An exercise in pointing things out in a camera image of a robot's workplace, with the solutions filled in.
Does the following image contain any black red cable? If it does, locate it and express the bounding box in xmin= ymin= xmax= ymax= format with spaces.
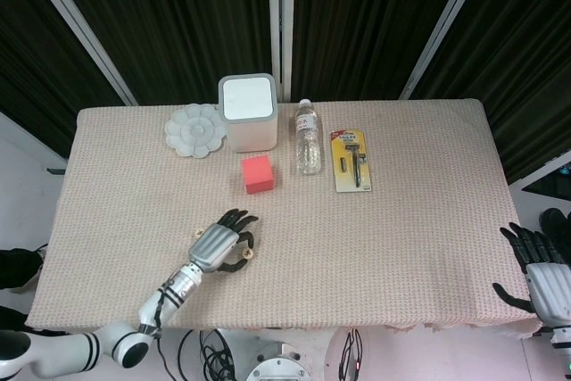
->
xmin=337 ymin=328 xmax=365 ymax=381

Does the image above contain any black pleated curtain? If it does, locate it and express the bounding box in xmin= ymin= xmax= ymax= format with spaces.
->
xmin=290 ymin=0 xmax=482 ymax=101
xmin=0 ymin=0 xmax=128 ymax=159
xmin=408 ymin=0 xmax=571 ymax=186
xmin=42 ymin=0 xmax=274 ymax=106

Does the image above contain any black cable bundle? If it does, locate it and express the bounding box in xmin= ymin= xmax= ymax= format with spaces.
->
xmin=177 ymin=328 xmax=244 ymax=381

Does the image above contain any white flower paint palette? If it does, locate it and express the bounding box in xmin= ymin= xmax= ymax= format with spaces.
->
xmin=163 ymin=103 xmax=226 ymax=159

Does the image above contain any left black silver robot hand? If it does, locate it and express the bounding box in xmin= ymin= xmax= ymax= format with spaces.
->
xmin=186 ymin=208 xmax=261 ymax=276

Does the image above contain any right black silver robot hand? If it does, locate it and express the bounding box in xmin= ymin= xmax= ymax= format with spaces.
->
xmin=492 ymin=221 xmax=571 ymax=327

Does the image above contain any white square bin grey rim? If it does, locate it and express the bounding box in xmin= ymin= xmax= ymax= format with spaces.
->
xmin=217 ymin=71 xmax=283 ymax=154

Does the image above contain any black bag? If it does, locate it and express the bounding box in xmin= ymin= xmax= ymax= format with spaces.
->
xmin=538 ymin=207 xmax=571 ymax=244

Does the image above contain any red foam cube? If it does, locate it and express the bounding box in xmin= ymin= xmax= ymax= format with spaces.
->
xmin=240 ymin=153 xmax=275 ymax=195

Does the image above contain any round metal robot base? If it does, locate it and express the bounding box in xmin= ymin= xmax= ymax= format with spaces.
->
xmin=244 ymin=340 xmax=316 ymax=381

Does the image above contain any aluminium frame bar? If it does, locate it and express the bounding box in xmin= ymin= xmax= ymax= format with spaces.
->
xmin=508 ymin=153 xmax=571 ymax=193

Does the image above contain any aluminium frame post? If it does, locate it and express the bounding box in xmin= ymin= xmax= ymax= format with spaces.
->
xmin=15 ymin=0 xmax=138 ymax=106
xmin=266 ymin=0 xmax=296 ymax=104
xmin=399 ymin=0 xmax=494 ymax=101

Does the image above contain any clear plastic water bottle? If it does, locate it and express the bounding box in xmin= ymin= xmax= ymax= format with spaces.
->
xmin=294 ymin=98 xmax=324 ymax=177

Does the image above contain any beige woven tablecloth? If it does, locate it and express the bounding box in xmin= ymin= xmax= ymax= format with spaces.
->
xmin=24 ymin=97 xmax=541 ymax=341

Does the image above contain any black fabric bundle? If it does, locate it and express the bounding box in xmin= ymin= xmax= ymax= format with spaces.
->
xmin=0 ymin=246 xmax=46 ymax=291

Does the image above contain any yellow razor blister pack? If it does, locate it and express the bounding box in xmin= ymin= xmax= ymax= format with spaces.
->
xmin=328 ymin=128 xmax=373 ymax=194

